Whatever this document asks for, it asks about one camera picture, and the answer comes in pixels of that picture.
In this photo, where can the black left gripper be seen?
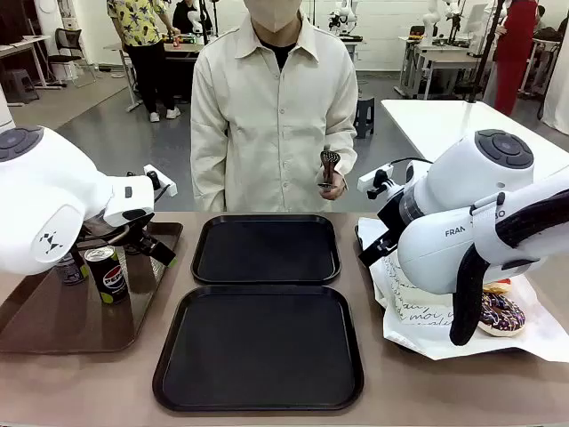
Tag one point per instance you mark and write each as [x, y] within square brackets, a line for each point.
[117, 229]

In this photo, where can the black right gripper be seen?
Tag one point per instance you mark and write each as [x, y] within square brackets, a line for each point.
[391, 215]

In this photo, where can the black Pepsi can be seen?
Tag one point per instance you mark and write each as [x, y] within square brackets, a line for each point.
[69, 272]
[108, 280]

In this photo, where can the red frosted donut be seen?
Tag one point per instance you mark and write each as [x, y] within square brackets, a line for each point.
[498, 285]

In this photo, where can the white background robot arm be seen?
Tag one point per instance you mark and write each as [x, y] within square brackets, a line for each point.
[342, 15]
[430, 20]

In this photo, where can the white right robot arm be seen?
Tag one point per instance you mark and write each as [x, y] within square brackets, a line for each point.
[458, 209]

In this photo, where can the person's right forearm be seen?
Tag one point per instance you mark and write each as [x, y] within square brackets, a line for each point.
[208, 178]

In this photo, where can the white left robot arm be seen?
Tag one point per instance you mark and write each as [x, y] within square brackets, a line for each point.
[49, 200]

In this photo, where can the person's left forearm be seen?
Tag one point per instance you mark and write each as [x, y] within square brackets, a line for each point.
[343, 151]

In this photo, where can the person's left hand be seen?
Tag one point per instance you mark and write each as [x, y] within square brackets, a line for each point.
[336, 187]

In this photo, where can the black plastic tray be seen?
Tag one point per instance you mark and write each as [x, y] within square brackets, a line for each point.
[266, 249]
[258, 351]
[358, 238]

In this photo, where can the brown plastic tray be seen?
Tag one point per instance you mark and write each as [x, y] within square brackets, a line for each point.
[66, 320]

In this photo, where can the black plastic stool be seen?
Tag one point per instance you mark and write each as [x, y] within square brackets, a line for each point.
[364, 118]

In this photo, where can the chocolate sprinkle donut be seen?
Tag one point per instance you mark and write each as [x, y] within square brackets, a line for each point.
[504, 313]

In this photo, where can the white table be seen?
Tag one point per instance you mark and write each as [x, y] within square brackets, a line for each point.
[444, 124]

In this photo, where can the white paper sheet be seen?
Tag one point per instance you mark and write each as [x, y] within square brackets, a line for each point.
[489, 347]

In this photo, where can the person in cream shirt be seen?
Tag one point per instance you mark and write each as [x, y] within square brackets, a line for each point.
[273, 124]

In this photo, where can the grey background work table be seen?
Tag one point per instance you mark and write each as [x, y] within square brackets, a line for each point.
[444, 60]

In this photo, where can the grey metal leg table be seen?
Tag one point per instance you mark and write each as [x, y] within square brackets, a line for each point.
[124, 49]

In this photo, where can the person in yellow patterned shirt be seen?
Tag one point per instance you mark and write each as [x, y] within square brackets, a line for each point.
[142, 44]

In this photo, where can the black office chair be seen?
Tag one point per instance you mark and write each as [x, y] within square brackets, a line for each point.
[69, 49]

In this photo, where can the black tripod pole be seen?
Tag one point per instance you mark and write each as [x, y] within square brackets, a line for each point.
[486, 49]

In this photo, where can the white desk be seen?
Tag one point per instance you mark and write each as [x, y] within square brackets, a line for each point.
[22, 44]

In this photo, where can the person in red apron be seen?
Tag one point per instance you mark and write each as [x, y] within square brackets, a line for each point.
[511, 53]

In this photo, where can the person in black clothes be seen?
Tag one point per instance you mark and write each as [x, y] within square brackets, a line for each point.
[184, 15]

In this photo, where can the beige face mask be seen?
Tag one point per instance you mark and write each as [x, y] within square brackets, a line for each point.
[273, 15]

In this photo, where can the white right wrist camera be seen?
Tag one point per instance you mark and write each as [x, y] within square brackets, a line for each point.
[375, 178]

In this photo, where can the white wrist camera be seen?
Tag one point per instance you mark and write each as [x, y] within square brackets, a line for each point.
[161, 181]
[375, 178]

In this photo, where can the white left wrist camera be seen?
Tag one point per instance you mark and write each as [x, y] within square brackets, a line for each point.
[161, 181]

